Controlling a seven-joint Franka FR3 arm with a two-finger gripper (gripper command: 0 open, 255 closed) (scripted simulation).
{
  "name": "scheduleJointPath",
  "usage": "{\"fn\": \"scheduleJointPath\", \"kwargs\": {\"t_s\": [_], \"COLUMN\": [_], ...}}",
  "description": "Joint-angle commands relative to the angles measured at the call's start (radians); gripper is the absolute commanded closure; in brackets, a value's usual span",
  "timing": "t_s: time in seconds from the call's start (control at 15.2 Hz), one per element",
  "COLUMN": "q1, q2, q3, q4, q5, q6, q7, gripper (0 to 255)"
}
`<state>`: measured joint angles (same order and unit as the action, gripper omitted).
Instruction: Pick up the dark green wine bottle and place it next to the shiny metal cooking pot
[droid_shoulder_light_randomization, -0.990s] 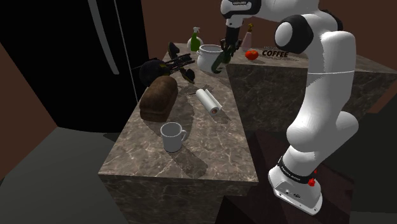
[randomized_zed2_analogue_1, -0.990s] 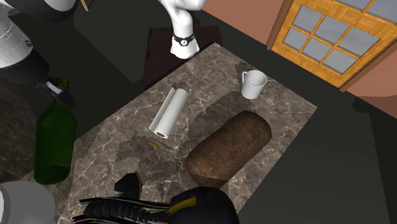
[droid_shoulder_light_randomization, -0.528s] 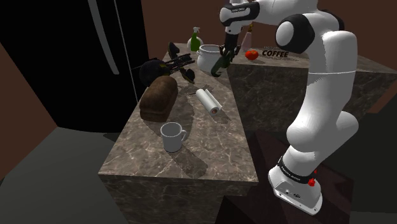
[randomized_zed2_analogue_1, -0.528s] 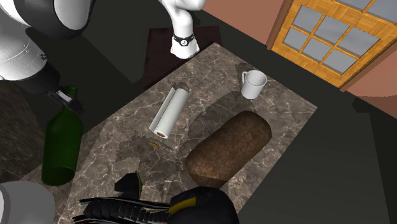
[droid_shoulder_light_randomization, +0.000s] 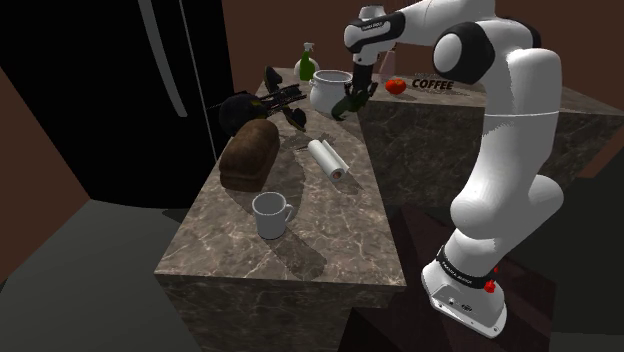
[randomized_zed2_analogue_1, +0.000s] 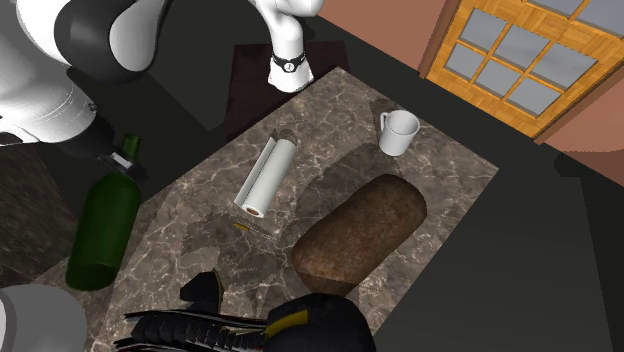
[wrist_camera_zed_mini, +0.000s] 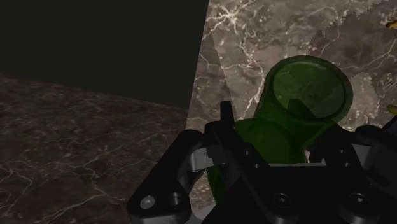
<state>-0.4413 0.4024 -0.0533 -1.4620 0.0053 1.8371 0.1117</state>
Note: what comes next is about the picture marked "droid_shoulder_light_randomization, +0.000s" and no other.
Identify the red tomato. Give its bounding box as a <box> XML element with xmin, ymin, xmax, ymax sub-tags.
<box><xmin>384</xmin><ymin>77</ymin><xmax>408</xmax><ymax>96</ymax></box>

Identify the white pot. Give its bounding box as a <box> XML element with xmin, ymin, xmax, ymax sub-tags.
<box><xmin>308</xmin><ymin>69</ymin><xmax>354</xmax><ymax>115</ymax></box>

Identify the green spray bottle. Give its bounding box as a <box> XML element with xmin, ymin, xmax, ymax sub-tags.
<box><xmin>293</xmin><ymin>42</ymin><xmax>321</xmax><ymax>82</ymax></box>

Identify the flat lettered sign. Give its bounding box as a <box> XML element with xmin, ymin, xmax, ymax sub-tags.
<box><xmin>410</xmin><ymin>75</ymin><xmax>457</xmax><ymax>93</ymax></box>

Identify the white paper towel roll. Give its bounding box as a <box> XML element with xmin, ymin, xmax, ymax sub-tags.
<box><xmin>306</xmin><ymin>138</ymin><xmax>351</xmax><ymax>184</ymax></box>

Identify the black round pan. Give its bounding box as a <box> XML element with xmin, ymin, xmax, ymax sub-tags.
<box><xmin>217</xmin><ymin>93</ymin><xmax>268</xmax><ymax>138</ymax></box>

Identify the brown bread loaf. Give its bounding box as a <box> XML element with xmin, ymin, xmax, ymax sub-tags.
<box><xmin>218</xmin><ymin>118</ymin><xmax>282</xmax><ymax>193</ymax></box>

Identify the white mug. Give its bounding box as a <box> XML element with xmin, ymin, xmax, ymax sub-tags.
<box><xmin>251</xmin><ymin>191</ymin><xmax>296</xmax><ymax>241</ymax></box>

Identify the black fridge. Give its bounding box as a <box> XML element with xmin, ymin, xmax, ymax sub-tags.
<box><xmin>0</xmin><ymin>0</ymin><xmax>236</xmax><ymax>210</ymax></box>

